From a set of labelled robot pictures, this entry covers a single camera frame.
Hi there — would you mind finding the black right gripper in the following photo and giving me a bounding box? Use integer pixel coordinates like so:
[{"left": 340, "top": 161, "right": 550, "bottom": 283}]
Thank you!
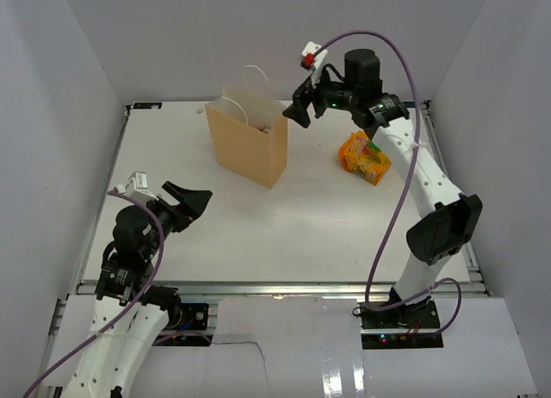
[{"left": 283, "top": 63, "right": 358, "bottom": 128}]

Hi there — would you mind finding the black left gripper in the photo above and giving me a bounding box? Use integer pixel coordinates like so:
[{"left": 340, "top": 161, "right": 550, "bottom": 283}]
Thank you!
[{"left": 143, "top": 180, "right": 213, "bottom": 258}]

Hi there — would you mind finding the orange yellow candy bag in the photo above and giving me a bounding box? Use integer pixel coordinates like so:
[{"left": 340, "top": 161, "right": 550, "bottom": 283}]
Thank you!
[{"left": 337, "top": 131, "right": 392, "bottom": 185}]

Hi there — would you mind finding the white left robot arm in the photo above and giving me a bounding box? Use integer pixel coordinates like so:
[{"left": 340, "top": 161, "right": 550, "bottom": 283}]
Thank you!
[{"left": 61, "top": 177, "right": 213, "bottom": 397}]

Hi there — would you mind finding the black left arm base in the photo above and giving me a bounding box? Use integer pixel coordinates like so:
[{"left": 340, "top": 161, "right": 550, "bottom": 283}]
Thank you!
[{"left": 153, "top": 302, "right": 212, "bottom": 346}]

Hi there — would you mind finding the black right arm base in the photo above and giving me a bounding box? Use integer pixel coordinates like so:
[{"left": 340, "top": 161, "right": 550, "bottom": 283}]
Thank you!
[{"left": 352, "top": 300, "right": 443, "bottom": 351}]

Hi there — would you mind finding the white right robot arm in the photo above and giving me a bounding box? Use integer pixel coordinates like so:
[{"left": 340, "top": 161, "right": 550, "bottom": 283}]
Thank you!
[{"left": 283, "top": 42, "right": 482, "bottom": 328}]

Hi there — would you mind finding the brown paper bag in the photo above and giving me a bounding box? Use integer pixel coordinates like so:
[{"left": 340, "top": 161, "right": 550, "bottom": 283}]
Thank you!
[{"left": 204, "top": 82, "right": 288, "bottom": 189}]

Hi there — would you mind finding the blue label left corner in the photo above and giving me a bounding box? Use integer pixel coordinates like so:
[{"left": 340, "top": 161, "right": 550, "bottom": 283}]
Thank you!
[{"left": 132, "top": 102, "right": 163, "bottom": 109}]

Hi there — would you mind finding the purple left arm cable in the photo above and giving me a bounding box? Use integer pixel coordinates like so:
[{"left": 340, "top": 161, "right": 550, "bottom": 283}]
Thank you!
[{"left": 21, "top": 187, "right": 212, "bottom": 398}]

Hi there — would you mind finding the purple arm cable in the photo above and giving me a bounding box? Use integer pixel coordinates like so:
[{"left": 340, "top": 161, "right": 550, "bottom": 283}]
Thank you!
[
  {"left": 21, "top": 187, "right": 212, "bottom": 398},
  {"left": 312, "top": 30, "right": 461, "bottom": 339}
]

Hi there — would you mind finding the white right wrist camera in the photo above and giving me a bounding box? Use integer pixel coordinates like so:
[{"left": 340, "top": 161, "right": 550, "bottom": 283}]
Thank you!
[{"left": 300, "top": 41, "right": 328, "bottom": 88}]

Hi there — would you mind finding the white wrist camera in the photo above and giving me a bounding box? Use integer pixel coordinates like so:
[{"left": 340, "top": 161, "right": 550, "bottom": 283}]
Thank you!
[
  {"left": 114, "top": 171, "right": 157, "bottom": 204},
  {"left": 300, "top": 41, "right": 328, "bottom": 88}
]

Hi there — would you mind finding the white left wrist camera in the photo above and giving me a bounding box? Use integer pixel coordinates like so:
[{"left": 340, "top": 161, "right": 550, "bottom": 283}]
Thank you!
[{"left": 114, "top": 171, "right": 157, "bottom": 204}]

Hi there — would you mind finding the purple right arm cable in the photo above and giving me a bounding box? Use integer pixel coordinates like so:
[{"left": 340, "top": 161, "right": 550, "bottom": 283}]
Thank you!
[{"left": 312, "top": 30, "right": 461, "bottom": 339}]

